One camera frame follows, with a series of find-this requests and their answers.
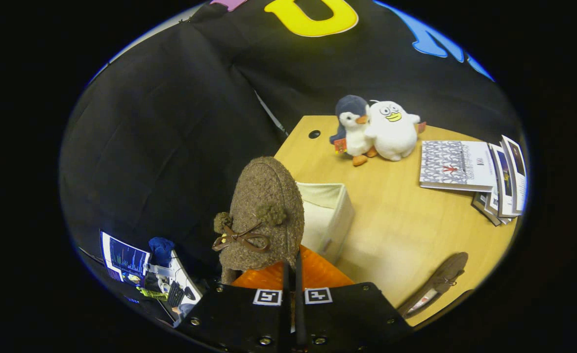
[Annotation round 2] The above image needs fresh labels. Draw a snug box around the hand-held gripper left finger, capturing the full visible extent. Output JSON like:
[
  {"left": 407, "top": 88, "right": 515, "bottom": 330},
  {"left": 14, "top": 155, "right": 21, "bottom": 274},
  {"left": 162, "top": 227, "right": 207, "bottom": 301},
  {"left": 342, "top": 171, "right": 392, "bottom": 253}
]
[{"left": 173, "top": 262, "right": 293, "bottom": 353}]

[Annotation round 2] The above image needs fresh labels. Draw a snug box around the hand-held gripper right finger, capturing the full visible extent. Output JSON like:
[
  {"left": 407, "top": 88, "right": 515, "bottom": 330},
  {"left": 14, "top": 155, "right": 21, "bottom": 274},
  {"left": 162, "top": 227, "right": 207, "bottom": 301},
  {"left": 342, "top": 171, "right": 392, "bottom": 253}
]
[{"left": 295, "top": 245, "right": 415, "bottom": 353}]

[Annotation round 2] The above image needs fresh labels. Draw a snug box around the brown fuzzy shoe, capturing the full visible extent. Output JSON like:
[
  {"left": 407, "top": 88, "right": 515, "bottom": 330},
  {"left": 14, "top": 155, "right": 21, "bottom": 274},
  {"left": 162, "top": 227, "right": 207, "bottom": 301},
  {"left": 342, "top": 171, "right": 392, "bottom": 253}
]
[
  {"left": 398, "top": 252, "right": 469, "bottom": 317},
  {"left": 212, "top": 156, "right": 306, "bottom": 285}
]

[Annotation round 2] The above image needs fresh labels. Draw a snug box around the cream fabric storage box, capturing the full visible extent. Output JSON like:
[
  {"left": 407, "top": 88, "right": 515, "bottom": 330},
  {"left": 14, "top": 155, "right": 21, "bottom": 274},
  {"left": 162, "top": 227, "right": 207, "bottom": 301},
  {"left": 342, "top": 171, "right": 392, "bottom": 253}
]
[{"left": 296, "top": 182, "right": 355, "bottom": 266}]

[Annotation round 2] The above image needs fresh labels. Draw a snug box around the white side desk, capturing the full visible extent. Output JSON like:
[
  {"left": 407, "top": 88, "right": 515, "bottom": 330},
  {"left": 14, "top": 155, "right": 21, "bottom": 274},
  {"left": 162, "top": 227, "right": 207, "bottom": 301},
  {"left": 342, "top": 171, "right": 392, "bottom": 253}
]
[{"left": 145, "top": 250, "right": 204, "bottom": 325}]

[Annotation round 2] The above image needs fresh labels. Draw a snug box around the blue cloth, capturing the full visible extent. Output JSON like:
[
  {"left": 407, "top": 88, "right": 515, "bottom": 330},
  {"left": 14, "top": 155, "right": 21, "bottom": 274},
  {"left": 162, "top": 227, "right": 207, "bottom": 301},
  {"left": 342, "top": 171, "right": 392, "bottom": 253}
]
[{"left": 148, "top": 237, "right": 176, "bottom": 268}]

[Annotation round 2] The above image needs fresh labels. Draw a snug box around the computer monitor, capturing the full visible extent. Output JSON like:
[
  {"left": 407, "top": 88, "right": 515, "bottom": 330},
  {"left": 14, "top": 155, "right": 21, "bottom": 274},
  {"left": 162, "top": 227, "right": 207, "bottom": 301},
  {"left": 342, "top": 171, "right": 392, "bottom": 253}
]
[{"left": 99, "top": 230, "right": 151, "bottom": 288}]

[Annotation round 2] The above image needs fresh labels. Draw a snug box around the grey paperback book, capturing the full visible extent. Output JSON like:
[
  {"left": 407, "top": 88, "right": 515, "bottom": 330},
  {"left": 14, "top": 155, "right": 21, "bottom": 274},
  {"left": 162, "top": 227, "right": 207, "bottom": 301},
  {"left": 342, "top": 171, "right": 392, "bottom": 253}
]
[{"left": 472, "top": 191, "right": 502, "bottom": 227}]

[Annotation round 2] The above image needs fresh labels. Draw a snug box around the white paperback book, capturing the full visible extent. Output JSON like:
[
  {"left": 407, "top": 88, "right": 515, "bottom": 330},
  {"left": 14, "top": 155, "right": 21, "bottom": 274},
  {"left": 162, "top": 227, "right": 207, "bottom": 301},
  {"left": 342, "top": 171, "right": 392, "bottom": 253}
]
[{"left": 479, "top": 189, "right": 513, "bottom": 225}]

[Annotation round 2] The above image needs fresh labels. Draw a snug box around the patterned cover book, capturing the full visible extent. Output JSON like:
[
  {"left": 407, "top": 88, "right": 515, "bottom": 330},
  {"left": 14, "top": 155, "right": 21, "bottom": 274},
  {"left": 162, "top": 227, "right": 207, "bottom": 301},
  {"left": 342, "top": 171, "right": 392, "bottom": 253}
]
[{"left": 419, "top": 140, "right": 498, "bottom": 192}]

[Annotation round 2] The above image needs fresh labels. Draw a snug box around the grey penguin plush toy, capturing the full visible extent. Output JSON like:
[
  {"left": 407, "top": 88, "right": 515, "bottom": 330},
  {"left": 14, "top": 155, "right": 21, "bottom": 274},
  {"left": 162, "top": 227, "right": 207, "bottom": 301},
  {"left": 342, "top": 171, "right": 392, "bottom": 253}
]
[{"left": 329, "top": 95, "right": 380, "bottom": 167}]

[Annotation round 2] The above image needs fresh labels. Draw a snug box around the white duck plush toy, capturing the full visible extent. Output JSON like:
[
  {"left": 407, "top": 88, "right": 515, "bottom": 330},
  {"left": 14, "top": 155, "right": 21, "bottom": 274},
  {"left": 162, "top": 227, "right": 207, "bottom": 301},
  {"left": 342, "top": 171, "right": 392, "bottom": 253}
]
[{"left": 364, "top": 100, "right": 426, "bottom": 162}]

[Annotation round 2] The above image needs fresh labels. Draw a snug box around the white book blue picture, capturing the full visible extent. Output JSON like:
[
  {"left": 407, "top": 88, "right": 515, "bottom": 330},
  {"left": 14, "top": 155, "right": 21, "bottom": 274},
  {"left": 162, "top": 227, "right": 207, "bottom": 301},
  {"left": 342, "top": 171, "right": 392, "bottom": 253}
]
[{"left": 488, "top": 143, "right": 517, "bottom": 218}]

